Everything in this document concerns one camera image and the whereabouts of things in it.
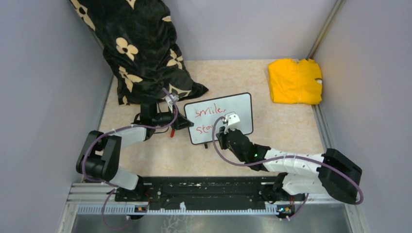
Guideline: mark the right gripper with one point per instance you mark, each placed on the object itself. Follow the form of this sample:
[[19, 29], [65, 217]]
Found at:
[[222, 136]]

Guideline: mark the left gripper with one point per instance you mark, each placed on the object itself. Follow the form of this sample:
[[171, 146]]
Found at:
[[181, 123]]

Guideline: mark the black framed whiteboard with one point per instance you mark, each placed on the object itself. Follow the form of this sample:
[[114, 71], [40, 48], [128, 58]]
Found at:
[[203, 115]]

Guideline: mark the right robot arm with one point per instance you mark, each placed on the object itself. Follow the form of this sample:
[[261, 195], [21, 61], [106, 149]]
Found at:
[[300, 171]]

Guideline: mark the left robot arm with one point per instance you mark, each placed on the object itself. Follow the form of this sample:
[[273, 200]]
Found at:
[[99, 160]]

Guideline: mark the yellow folded cloth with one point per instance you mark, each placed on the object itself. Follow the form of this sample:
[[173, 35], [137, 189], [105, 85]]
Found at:
[[295, 81]]

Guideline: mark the black floral blanket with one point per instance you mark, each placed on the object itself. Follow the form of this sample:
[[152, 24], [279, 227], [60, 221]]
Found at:
[[140, 45]]

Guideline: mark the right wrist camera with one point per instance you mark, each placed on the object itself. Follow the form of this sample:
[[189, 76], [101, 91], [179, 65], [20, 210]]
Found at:
[[231, 122]]

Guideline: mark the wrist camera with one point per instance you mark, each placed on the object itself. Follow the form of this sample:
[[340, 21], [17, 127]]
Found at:
[[171, 100], [231, 122]]

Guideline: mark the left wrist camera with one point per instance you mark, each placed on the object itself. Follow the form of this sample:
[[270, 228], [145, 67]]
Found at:
[[171, 100]]

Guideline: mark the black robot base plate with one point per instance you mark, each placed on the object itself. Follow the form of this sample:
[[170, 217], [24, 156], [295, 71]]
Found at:
[[209, 194]]

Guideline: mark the aluminium side rail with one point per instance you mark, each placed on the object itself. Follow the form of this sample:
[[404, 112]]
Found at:
[[325, 138]]

